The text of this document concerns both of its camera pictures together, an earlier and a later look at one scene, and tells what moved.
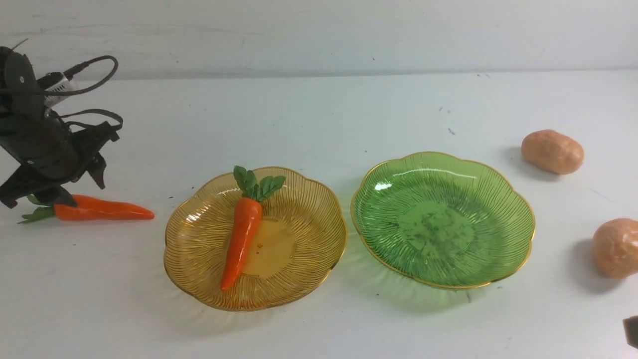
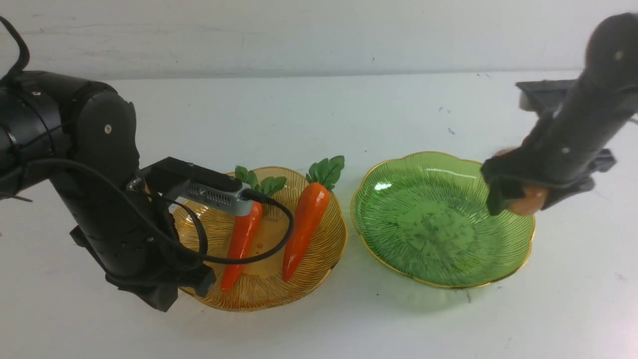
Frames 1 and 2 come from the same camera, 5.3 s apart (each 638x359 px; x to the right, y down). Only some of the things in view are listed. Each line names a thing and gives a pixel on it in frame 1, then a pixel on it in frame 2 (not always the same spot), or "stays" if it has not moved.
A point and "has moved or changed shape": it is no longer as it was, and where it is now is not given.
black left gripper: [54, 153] to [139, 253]
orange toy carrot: [247, 220] stays
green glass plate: [447, 220] stays
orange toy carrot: [88, 208] has moved or changed shape
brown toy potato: [553, 151] has moved or changed shape
